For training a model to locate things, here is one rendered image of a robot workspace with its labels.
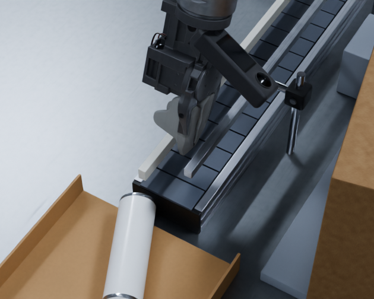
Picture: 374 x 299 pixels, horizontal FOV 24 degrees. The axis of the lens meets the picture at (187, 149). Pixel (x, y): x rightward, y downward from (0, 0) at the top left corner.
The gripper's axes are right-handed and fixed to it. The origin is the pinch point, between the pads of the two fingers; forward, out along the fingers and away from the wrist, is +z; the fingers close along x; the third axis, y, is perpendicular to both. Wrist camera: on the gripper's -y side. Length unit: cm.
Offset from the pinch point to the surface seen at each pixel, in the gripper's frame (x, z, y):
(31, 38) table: -16.2, 4.4, 39.3
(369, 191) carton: 15.1, -14.7, -26.9
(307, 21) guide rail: -24.6, -12.9, -3.8
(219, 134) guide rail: 0.0, -3.9, -3.8
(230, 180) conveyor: -4.7, 5.4, -5.1
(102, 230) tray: 8.5, 12.9, 6.5
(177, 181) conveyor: 1.0, 5.2, 0.3
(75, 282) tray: 16.7, 15.9, 4.9
